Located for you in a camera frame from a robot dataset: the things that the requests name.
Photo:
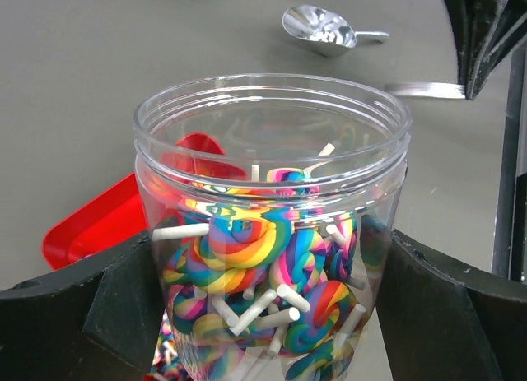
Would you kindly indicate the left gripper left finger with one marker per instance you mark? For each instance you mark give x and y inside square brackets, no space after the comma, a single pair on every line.
[96,319]

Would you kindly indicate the silver metal scoop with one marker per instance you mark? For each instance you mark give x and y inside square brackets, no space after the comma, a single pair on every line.
[326,33]

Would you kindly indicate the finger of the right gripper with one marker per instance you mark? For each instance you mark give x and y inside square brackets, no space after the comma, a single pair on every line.
[484,31]

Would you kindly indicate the red candy tray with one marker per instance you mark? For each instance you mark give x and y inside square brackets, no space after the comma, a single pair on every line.
[116,214]

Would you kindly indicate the clear glass jar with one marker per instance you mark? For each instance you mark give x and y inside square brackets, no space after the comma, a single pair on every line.
[270,201]

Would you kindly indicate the pile of wrapped candies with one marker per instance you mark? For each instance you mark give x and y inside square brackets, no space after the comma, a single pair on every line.
[165,363]

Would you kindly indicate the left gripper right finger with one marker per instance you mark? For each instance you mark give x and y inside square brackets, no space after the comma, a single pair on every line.
[442,319]

